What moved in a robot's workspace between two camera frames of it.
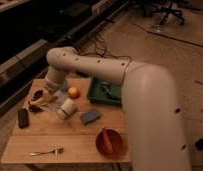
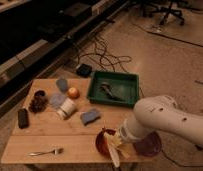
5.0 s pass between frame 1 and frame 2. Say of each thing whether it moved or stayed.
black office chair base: stayed
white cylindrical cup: stayed
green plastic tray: stayed
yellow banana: moved
